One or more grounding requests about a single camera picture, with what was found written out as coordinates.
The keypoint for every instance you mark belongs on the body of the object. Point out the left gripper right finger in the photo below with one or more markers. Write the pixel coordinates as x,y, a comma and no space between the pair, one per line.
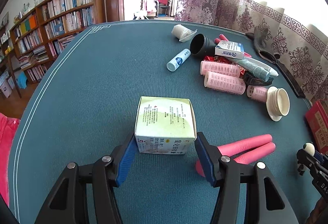
265,200

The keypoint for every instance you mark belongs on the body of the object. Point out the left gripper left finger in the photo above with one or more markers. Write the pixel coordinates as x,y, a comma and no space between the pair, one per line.
67,200

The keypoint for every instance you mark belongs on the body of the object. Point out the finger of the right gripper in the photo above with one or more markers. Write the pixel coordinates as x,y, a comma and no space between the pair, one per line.
307,160

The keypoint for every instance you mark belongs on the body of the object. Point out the white plastic jar lid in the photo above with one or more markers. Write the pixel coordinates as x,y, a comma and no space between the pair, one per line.
277,103

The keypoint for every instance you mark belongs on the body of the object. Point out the small pink hair roller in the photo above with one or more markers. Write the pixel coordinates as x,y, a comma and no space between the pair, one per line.
257,93

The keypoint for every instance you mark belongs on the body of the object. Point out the white green paper box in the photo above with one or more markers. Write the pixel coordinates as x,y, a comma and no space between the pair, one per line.
164,125

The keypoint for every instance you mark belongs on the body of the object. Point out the red cookie tin box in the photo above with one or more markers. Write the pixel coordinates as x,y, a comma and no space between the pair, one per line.
316,118

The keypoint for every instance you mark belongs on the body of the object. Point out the light blue cosmetic tube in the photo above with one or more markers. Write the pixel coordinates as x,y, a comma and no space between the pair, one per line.
257,68

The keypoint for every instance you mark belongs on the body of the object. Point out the black folding comb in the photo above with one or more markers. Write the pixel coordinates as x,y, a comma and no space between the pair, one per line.
250,79

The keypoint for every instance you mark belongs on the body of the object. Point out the black phone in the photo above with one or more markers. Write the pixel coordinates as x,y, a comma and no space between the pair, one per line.
288,76

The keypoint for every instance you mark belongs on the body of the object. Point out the grey glove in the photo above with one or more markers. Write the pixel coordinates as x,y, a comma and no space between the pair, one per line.
263,49

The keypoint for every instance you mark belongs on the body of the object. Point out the blue white medicine box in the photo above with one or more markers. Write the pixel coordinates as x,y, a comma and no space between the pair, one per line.
230,49

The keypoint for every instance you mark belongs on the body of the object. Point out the red snack packet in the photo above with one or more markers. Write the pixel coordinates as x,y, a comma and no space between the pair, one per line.
220,59

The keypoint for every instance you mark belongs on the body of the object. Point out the pink foam curler rod far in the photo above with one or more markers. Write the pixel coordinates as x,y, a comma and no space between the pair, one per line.
222,37

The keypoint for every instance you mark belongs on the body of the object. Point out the blue white lip balm tube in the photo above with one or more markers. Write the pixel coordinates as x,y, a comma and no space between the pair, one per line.
178,60

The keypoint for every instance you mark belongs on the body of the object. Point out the black hair dryer nozzle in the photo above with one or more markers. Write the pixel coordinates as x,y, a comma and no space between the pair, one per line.
201,46

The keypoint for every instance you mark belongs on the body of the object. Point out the wooden bookshelf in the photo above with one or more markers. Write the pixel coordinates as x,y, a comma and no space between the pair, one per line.
42,35

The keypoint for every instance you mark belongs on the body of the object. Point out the patterned curtain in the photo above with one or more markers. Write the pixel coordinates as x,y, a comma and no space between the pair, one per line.
296,30

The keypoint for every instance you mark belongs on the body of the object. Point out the white tape roll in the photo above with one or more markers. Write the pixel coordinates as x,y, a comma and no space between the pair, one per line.
182,33

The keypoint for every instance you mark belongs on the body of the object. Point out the red chair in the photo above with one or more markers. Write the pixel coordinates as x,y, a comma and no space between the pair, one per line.
163,5

